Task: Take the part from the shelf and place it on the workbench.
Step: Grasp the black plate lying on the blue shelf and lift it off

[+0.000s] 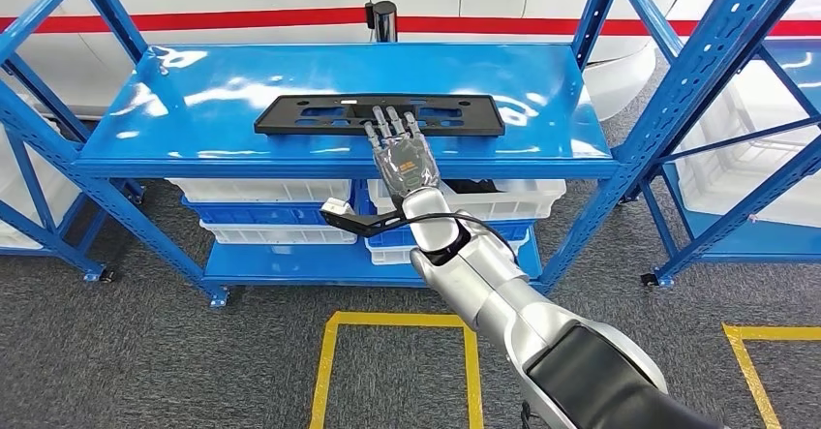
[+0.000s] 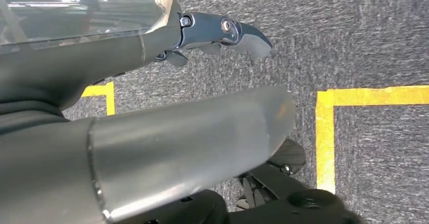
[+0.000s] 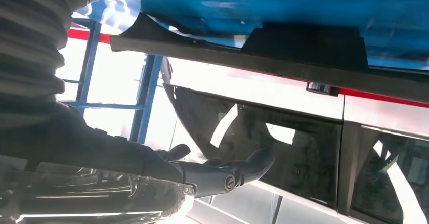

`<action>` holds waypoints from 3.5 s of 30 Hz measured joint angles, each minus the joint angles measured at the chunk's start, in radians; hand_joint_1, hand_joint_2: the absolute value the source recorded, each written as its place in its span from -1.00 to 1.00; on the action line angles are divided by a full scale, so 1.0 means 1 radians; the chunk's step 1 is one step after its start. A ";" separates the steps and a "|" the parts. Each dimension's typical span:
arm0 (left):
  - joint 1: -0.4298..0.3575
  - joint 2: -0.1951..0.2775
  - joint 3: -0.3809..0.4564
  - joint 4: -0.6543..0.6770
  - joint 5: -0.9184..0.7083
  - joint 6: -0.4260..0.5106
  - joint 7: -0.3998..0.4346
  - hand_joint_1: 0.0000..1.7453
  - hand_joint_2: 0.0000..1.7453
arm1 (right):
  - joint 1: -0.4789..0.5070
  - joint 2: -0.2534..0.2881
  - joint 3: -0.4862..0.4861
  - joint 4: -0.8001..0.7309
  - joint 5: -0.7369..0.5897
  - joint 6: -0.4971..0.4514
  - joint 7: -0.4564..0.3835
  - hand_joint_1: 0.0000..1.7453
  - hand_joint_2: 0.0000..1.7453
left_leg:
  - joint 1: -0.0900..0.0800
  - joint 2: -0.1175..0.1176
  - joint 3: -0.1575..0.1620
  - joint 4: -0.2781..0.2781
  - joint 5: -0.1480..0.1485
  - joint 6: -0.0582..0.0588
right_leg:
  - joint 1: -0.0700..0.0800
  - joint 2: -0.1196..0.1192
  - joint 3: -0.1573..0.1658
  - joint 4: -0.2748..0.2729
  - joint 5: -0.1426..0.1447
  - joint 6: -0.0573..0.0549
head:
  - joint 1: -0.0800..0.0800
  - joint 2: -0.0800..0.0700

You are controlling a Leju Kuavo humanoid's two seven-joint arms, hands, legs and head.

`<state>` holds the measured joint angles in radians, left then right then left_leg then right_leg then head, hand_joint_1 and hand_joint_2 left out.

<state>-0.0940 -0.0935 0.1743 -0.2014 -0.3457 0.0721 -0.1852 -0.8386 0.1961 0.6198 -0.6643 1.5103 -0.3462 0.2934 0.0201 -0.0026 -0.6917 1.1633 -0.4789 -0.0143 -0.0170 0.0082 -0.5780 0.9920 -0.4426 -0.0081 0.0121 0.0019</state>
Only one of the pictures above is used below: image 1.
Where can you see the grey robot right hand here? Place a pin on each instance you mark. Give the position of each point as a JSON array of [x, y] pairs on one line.
[[407, 169]]

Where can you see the black plastic plate bracket part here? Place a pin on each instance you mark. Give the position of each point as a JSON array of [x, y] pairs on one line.
[[288, 121]]

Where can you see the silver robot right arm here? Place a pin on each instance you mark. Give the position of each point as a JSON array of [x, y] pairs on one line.
[[507, 298]]

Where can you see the small black plastic part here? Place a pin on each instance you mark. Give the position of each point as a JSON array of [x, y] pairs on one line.
[[474, 187]]

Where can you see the blue metal shelf rack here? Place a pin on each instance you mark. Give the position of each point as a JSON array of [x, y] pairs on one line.
[[224, 67], [757, 243], [77, 259]]

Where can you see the yellow floor tape square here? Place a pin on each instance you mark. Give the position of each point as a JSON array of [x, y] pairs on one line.
[[747, 362], [321, 375]]

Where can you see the large white plastic crate stack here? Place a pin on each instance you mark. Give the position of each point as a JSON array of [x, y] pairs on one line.
[[769, 176], [25, 189]]

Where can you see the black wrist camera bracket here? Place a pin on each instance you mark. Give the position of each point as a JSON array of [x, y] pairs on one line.
[[365, 224]]

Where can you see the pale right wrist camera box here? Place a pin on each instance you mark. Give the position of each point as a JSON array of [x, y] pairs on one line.
[[336, 207]]

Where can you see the black chrome barrier post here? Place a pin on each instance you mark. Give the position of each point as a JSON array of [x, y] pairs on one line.
[[385, 22]]

